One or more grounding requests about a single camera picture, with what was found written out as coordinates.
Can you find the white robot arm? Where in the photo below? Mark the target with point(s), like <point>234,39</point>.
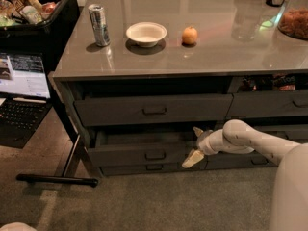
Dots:
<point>289,205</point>

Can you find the glass jar of snacks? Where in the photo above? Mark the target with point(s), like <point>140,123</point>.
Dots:
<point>294,19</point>

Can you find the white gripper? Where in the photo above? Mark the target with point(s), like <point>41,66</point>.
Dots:
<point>203,142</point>

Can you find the black laptop stand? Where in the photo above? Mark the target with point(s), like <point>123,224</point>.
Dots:
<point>61,177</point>

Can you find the grey drawer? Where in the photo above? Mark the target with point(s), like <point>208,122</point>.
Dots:
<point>135,149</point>
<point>152,109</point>
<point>273,103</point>
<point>231,161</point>
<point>297,133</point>
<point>153,168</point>

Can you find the silver drink can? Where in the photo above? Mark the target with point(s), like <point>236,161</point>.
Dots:
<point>99,24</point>

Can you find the black bin of snacks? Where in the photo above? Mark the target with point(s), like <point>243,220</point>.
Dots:
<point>48,38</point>

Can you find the chip bags in drawer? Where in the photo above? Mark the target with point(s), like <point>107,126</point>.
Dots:
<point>279,82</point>

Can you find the open laptop computer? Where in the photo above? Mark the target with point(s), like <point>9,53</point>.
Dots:
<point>24,97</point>

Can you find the grey drawer cabinet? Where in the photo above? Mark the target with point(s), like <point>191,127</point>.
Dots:
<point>236,38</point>

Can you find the white paper bowl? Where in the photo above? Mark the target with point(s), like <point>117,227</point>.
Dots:
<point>146,34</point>

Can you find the orange fruit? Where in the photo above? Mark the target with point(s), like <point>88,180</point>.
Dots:
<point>189,35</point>

